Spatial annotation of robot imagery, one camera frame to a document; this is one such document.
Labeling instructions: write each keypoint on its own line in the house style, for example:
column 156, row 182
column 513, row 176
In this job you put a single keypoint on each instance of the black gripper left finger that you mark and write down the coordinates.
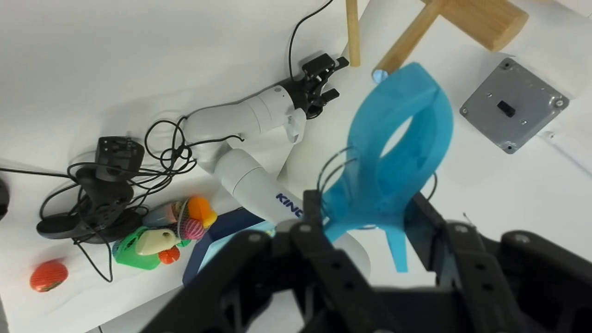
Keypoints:
column 265, row 284

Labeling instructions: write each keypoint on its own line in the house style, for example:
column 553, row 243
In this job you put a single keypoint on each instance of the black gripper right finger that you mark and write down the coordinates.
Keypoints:
column 492, row 278

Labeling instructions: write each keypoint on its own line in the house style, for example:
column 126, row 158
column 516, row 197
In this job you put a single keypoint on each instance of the blue plastic spring clamp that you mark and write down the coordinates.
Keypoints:
column 394, row 167

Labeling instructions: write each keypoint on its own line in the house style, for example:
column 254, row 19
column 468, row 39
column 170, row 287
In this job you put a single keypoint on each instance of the white blue-trimmed robot arm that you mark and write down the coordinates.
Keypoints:
column 246, row 154

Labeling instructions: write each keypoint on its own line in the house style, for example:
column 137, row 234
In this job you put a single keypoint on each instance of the blue box with green lid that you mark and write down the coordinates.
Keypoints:
column 215, row 234

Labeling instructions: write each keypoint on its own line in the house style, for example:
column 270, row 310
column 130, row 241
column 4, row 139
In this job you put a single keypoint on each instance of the orange toy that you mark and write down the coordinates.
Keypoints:
column 200, row 212

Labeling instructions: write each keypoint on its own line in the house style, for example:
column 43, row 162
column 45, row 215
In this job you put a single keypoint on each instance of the green yellow toy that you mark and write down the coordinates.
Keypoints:
column 144, row 247

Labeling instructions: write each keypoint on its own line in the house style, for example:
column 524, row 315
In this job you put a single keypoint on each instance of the black power adapter block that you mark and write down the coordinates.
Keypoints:
column 119, row 158

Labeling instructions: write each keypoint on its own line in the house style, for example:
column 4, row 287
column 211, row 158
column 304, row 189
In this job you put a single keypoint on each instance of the small black end tool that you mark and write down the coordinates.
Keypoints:
column 317, row 84

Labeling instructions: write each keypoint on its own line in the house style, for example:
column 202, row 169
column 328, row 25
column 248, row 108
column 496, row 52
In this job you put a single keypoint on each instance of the grey wall junction box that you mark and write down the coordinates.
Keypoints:
column 511, row 104

